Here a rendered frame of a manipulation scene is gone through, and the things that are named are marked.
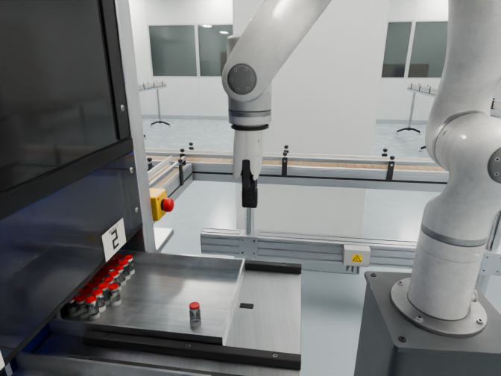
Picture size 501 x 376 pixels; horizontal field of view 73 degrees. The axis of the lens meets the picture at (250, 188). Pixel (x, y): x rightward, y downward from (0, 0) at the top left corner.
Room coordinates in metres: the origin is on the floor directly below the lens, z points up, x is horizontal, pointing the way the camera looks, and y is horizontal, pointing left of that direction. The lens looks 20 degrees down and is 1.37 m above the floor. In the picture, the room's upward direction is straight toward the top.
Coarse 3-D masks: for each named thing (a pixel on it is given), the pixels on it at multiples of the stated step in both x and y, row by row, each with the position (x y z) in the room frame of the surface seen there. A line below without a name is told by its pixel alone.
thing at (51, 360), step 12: (24, 360) 0.44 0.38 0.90; (36, 360) 0.44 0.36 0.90; (48, 360) 0.43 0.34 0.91; (60, 360) 0.43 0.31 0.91; (72, 360) 0.43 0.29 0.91; (84, 360) 0.43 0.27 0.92; (24, 372) 0.43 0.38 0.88; (36, 372) 0.43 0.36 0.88; (48, 372) 0.43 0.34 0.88; (60, 372) 0.43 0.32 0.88; (72, 372) 0.43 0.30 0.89; (84, 372) 0.42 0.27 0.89; (96, 372) 0.42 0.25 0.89; (108, 372) 0.42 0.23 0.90; (120, 372) 0.42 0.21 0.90; (132, 372) 0.41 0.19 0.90; (144, 372) 0.41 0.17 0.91; (156, 372) 0.41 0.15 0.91; (168, 372) 0.40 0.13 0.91; (180, 372) 0.40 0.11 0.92
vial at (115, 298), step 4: (112, 284) 0.61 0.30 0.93; (116, 284) 0.61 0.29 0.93; (108, 288) 0.60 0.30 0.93; (112, 288) 0.60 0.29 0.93; (116, 288) 0.60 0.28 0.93; (112, 292) 0.60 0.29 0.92; (116, 292) 0.60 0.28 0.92; (112, 296) 0.60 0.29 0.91; (116, 296) 0.60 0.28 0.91; (120, 296) 0.61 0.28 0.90; (112, 300) 0.60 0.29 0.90; (116, 300) 0.60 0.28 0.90; (120, 300) 0.61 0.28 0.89; (112, 304) 0.60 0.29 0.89; (116, 304) 0.60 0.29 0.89
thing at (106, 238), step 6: (120, 222) 0.67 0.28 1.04; (114, 228) 0.65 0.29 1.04; (120, 228) 0.67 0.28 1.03; (108, 234) 0.62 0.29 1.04; (114, 234) 0.64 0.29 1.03; (120, 234) 0.66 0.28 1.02; (102, 240) 0.60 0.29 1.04; (108, 240) 0.62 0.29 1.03; (120, 240) 0.66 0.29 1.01; (108, 246) 0.62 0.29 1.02; (120, 246) 0.66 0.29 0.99; (108, 252) 0.61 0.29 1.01; (114, 252) 0.63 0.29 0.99; (108, 258) 0.61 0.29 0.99
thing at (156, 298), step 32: (160, 256) 0.76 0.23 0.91; (192, 256) 0.75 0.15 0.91; (128, 288) 0.66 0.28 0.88; (160, 288) 0.66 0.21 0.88; (192, 288) 0.66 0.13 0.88; (224, 288) 0.66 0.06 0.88; (64, 320) 0.52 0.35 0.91; (96, 320) 0.56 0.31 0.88; (128, 320) 0.56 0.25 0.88; (160, 320) 0.56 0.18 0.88; (224, 320) 0.56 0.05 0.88
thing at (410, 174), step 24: (192, 144) 1.67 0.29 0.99; (192, 168) 1.54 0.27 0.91; (216, 168) 1.53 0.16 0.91; (264, 168) 1.49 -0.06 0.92; (288, 168) 1.48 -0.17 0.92; (312, 168) 1.46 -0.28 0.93; (336, 168) 1.45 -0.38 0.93; (360, 168) 1.46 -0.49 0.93; (384, 168) 1.46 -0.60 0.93; (408, 168) 1.47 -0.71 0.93; (432, 168) 1.46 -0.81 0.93
